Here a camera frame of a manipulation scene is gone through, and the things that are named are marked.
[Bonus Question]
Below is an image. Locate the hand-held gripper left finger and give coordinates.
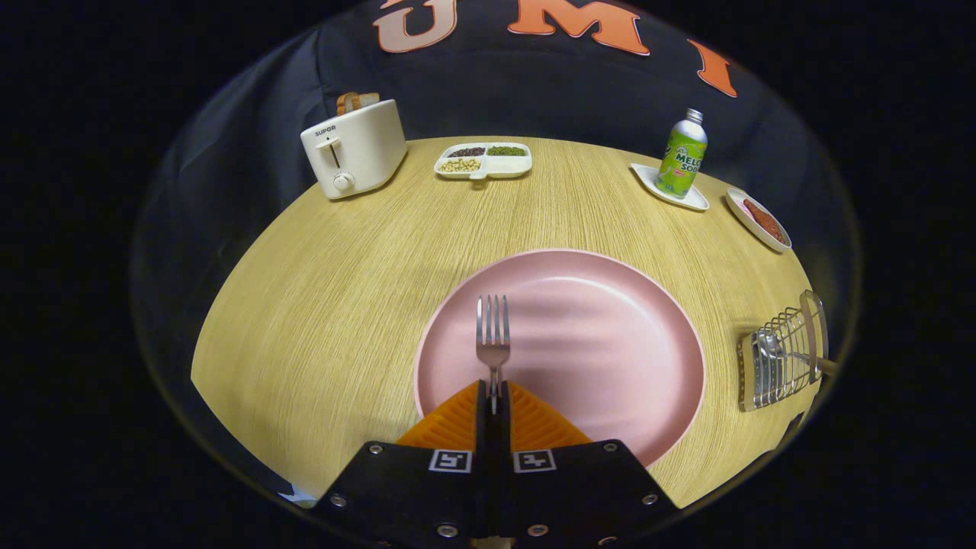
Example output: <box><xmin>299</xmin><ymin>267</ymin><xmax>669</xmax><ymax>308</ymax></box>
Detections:
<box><xmin>311</xmin><ymin>380</ymin><xmax>489</xmax><ymax>549</ymax></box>

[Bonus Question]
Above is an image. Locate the black backdrop cloth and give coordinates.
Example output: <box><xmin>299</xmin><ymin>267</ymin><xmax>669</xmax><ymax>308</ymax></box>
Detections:
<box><xmin>130</xmin><ymin>0</ymin><xmax>862</xmax><ymax>489</ymax></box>

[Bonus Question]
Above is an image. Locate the pink round plate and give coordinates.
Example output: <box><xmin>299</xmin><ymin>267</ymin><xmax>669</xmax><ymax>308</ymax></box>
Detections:
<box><xmin>413</xmin><ymin>249</ymin><xmax>707</xmax><ymax>468</ymax></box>

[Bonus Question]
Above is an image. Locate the red meat slab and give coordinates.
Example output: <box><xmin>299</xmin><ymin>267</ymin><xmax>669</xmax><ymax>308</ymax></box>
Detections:
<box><xmin>743</xmin><ymin>198</ymin><xmax>786</xmax><ymax>245</ymax></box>

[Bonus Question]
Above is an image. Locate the white food plate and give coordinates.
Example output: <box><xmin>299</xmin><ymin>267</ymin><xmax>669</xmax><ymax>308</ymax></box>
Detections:
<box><xmin>725</xmin><ymin>187</ymin><xmax>793</xmax><ymax>254</ymax></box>

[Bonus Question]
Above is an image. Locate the green soda bottle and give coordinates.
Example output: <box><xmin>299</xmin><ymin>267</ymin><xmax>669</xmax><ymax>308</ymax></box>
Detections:
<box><xmin>654</xmin><ymin>108</ymin><xmax>708</xmax><ymax>200</ymax></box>

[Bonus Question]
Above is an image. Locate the white divided dish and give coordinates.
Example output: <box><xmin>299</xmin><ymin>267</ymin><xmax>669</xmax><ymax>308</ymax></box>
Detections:
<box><xmin>434</xmin><ymin>142</ymin><xmax>534</xmax><ymax>181</ymax></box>

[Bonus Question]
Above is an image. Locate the spoon with wooden handle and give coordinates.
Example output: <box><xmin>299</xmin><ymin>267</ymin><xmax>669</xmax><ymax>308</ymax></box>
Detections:
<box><xmin>756</xmin><ymin>329</ymin><xmax>840</xmax><ymax>376</ymax></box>

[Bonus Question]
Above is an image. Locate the white square coaster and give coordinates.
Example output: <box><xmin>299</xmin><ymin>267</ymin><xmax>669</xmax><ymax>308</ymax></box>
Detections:
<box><xmin>630</xmin><ymin>162</ymin><xmax>711</xmax><ymax>212</ymax></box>

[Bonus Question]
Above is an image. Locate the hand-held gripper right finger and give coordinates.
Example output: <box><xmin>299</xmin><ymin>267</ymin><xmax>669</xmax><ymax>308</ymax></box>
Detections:
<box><xmin>502</xmin><ymin>380</ymin><xmax>681</xmax><ymax>549</ymax></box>

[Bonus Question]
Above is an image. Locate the metal wire cutlery basket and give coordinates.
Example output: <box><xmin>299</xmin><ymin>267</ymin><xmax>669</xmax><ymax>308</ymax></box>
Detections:
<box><xmin>737</xmin><ymin>290</ymin><xmax>830</xmax><ymax>413</ymax></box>

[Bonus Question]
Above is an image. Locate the fork with wooden handle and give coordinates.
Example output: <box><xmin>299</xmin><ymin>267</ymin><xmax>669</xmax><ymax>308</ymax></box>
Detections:
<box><xmin>476</xmin><ymin>295</ymin><xmax>512</xmax><ymax>416</ymax></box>

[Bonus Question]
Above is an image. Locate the white toaster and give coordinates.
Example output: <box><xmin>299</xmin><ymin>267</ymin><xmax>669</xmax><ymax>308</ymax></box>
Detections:
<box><xmin>300</xmin><ymin>98</ymin><xmax>409</xmax><ymax>201</ymax></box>

